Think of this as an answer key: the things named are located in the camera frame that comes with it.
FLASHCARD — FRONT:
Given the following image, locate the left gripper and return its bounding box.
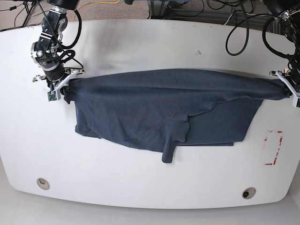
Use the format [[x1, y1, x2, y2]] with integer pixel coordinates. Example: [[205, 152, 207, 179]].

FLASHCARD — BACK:
[[283, 68, 300, 98]]

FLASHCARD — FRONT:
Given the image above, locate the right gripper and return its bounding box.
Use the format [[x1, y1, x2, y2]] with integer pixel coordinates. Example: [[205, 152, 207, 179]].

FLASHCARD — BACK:
[[43, 64, 69, 95]]

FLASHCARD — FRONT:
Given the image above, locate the dark blue t-shirt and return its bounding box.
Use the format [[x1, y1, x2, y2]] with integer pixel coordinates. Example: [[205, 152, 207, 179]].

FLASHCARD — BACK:
[[64, 69, 286, 163]]

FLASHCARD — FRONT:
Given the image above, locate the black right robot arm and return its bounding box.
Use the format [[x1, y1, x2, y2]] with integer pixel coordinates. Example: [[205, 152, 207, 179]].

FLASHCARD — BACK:
[[31, 0, 83, 101]]

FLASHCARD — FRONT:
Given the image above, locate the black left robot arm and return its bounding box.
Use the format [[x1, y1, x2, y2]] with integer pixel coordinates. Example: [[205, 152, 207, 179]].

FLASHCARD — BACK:
[[262, 0, 300, 93]]

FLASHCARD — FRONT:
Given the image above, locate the red tape rectangle marking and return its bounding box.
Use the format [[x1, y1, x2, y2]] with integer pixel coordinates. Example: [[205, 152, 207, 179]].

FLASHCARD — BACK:
[[262, 130, 283, 165]]

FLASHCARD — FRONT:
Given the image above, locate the black tripod leg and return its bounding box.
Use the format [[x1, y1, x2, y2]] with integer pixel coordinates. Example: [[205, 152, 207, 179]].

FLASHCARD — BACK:
[[22, 0, 37, 28]]

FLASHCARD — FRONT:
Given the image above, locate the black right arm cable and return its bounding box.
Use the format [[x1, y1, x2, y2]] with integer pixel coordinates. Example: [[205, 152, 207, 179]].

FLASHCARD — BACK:
[[37, 0, 84, 71]]

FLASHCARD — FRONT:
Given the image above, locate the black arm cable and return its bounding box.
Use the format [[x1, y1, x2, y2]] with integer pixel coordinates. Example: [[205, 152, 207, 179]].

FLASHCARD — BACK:
[[37, 0, 84, 71], [225, 0, 296, 58]]

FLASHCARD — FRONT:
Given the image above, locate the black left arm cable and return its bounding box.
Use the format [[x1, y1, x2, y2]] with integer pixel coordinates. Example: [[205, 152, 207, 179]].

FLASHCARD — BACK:
[[225, 0, 296, 58]]

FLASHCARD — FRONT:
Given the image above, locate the left table cable grommet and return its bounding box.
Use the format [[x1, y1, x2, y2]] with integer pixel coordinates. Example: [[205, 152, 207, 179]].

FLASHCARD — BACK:
[[37, 178, 50, 190]]

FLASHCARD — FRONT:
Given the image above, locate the table cable grommet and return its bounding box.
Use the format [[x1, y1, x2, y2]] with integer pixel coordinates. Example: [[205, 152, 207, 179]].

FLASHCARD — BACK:
[[37, 178, 50, 190], [242, 187, 256, 200]]

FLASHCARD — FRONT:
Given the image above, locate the yellow cable on floor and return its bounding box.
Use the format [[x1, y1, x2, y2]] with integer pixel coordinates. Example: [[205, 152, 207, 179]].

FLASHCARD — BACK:
[[73, 0, 121, 22]]

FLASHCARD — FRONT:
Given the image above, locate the right table cable grommet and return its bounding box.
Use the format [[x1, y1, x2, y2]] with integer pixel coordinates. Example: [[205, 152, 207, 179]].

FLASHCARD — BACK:
[[242, 187, 256, 200]]

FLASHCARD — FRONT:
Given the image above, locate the aluminium frame stand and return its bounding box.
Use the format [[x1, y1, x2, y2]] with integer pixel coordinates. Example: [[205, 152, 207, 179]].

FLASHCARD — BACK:
[[146, 0, 169, 19]]

